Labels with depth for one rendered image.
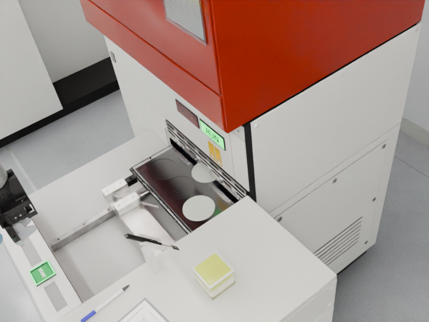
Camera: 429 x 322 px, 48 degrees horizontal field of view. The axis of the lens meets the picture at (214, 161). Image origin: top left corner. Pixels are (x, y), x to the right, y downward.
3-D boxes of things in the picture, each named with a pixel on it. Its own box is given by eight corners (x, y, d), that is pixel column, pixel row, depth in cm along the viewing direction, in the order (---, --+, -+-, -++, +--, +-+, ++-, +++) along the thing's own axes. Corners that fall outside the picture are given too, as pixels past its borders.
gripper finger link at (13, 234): (23, 243, 113) (7, 220, 107) (16, 247, 113) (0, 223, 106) (16, 230, 116) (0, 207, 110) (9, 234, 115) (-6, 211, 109)
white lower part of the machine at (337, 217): (262, 163, 283) (255, 39, 225) (375, 253, 232) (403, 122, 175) (161, 227, 257) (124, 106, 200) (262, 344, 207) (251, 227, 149)
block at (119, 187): (124, 183, 160) (122, 177, 158) (129, 189, 158) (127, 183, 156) (103, 195, 157) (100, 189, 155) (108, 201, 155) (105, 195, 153)
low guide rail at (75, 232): (182, 170, 170) (181, 163, 168) (186, 172, 169) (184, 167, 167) (51, 248, 152) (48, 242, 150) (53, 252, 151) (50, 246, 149)
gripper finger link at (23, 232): (45, 241, 119) (31, 218, 112) (22, 255, 117) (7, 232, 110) (40, 234, 121) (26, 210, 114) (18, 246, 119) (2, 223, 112)
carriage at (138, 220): (125, 188, 163) (123, 182, 160) (186, 258, 140) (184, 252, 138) (104, 200, 160) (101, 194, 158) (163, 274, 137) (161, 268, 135)
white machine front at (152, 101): (129, 103, 201) (104, 14, 173) (257, 221, 150) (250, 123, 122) (123, 106, 200) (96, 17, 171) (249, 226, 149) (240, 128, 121)
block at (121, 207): (136, 197, 155) (134, 191, 153) (142, 203, 153) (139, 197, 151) (114, 210, 152) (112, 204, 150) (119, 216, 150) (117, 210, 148)
